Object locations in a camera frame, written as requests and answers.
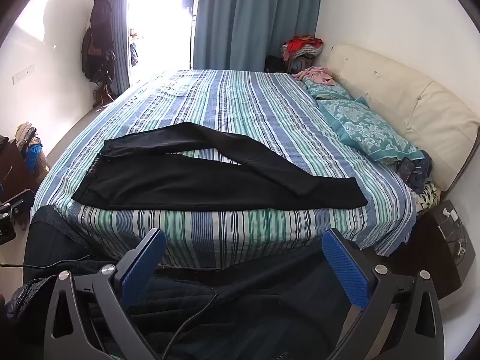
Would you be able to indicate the hanging clothes on balcony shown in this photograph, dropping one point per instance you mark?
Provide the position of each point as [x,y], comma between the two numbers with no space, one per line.
[135,48]

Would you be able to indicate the dark coats on rack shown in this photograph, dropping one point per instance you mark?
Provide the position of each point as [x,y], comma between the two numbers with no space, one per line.
[99,37]

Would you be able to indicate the dark nightstand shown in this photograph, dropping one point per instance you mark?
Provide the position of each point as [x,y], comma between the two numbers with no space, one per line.
[431,255]

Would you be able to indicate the clothes pile on dresser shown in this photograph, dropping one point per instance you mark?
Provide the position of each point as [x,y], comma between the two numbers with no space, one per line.
[33,153]

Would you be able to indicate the large teal patterned pillow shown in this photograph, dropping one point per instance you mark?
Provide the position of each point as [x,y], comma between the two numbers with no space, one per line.
[367,131]

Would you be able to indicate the white wall plate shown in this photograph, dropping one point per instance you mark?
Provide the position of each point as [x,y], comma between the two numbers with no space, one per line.
[23,74]

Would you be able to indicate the black pants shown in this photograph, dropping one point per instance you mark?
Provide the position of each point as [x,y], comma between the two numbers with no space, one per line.
[187,183]

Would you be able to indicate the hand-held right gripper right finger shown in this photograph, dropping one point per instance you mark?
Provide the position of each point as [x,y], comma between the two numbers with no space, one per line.
[343,270]

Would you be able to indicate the dark wooden dresser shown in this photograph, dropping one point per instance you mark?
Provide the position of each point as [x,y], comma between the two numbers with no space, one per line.
[11,172]

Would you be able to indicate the small teal patterned pillow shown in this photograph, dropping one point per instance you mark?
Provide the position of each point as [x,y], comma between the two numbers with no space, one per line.
[330,92]

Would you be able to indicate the narrow blue curtain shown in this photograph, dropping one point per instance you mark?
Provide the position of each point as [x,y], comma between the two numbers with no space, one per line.
[120,45]

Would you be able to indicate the floral patterned cloth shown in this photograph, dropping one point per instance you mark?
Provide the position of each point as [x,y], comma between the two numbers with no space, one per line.
[429,197]

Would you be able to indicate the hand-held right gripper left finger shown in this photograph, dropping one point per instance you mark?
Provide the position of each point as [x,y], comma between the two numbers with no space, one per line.
[144,270]

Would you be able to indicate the black phone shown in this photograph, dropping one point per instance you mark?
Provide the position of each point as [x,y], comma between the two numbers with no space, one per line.
[407,167]

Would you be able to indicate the dark blue cloth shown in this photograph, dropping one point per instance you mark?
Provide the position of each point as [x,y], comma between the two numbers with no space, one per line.
[423,168]

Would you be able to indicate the wide blue curtain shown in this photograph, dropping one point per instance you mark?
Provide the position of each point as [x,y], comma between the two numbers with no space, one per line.
[255,18]

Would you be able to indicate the striped bed sheet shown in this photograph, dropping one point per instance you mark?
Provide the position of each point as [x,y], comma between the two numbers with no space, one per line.
[243,101]

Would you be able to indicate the person's dark quilted jacket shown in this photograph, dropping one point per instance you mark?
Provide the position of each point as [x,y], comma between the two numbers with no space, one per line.
[225,307]

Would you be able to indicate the colourful clothes pile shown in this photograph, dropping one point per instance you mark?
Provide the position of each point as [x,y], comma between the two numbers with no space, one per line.
[303,45]

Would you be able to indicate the cream padded headboard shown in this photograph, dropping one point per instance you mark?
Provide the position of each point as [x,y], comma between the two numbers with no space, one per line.
[412,93]

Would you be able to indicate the pink cloth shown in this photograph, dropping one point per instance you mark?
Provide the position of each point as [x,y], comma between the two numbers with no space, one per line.
[317,73]

